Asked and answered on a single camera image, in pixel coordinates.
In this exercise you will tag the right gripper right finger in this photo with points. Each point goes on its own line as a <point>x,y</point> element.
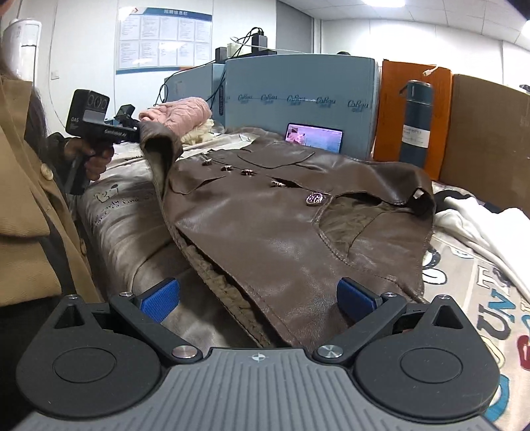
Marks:
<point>374,317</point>

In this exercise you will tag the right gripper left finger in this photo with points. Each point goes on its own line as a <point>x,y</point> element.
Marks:
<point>141,316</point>

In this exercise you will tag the brown leather jacket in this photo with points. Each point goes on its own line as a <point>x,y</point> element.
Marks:
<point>272,227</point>

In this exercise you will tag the operator left hand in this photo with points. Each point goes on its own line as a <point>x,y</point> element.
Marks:
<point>98,160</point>

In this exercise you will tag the beige printed bed sheet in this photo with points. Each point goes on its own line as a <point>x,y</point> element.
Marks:
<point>132,249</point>

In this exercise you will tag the pink knitted sweater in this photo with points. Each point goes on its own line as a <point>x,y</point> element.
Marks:
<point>180,116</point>

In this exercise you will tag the white air conditioner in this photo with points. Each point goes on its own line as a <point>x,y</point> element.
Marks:
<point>20,44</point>

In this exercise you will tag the operator tan coat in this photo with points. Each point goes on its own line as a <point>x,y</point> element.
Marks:
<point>41,252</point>

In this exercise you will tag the cream knitted garment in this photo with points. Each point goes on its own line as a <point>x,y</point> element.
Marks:
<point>200,134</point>

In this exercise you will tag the white garment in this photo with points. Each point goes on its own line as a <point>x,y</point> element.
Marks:
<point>502,238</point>

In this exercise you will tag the smartphone with lit screen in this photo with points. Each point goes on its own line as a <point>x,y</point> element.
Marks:
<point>322,138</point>

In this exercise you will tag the dark teal thermos bottle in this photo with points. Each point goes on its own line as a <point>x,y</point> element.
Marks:
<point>416,127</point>

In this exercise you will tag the brown cardboard box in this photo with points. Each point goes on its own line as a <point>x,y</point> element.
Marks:
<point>487,150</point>

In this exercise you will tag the blue cardboard box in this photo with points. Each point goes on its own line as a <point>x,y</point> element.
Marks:
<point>315,90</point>

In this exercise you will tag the orange board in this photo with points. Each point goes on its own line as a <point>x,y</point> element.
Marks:
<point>391,110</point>

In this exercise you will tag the wall notice board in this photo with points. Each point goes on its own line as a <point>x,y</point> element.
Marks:
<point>159,39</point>

